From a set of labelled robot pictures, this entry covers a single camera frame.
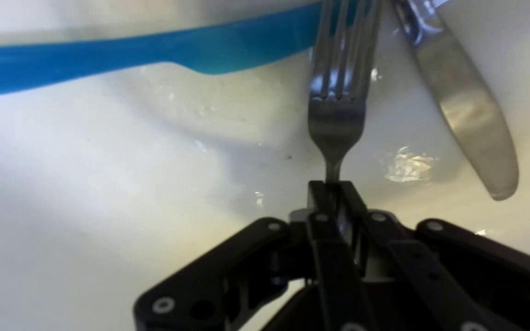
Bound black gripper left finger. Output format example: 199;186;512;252
133;180;356;331

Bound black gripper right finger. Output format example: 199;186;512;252
337;180;530;331

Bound silver fork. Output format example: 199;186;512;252
306;0;385;184

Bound white kitchen sink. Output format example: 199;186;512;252
0;0;530;331

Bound blue plastic knife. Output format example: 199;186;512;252
0;0;361;97

